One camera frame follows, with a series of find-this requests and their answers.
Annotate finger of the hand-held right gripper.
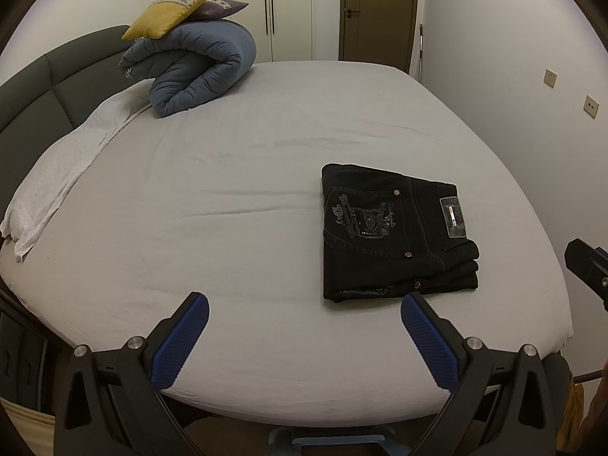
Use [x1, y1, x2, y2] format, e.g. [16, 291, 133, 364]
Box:
[564, 239, 608, 313]

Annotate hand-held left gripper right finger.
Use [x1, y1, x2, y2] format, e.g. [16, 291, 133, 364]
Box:
[400, 291, 569, 456]

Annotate dark bedside drawer unit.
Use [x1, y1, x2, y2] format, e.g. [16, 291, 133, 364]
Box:
[0, 290, 54, 420]

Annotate yellow cloth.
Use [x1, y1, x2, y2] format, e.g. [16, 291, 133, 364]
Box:
[557, 380, 586, 453]

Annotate blue rolled duvet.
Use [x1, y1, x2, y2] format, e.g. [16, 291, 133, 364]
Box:
[118, 18, 258, 119]

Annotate black cable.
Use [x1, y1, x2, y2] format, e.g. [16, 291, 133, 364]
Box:
[570, 369, 607, 384]

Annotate cream fabric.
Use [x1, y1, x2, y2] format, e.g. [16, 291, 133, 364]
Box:
[0, 398, 54, 456]

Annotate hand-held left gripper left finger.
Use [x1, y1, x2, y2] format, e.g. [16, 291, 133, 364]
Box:
[53, 291, 211, 456]

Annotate white textured towel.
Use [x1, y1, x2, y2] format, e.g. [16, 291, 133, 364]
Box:
[0, 78, 158, 263]

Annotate purple pillow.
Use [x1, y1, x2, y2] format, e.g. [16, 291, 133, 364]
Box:
[187, 0, 250, 22]

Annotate black denim pants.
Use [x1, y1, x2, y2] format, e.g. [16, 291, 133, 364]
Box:
[321, 163, 480, 303]

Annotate bed with white sheet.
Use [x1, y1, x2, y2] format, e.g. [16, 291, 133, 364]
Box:
[0, 59, 575, 429]

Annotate brown wooden door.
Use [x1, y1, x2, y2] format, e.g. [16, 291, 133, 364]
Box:
[338, 0, 421, 75]

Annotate yellow pillow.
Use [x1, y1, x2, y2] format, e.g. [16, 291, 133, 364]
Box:
[121, 0, 228, 41]

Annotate dark grey padded headboard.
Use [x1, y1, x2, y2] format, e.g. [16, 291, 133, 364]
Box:
[0, 25, 154, 212]

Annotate white wardrobe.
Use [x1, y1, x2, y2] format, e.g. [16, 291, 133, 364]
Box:
[157, 0, 315, 62]

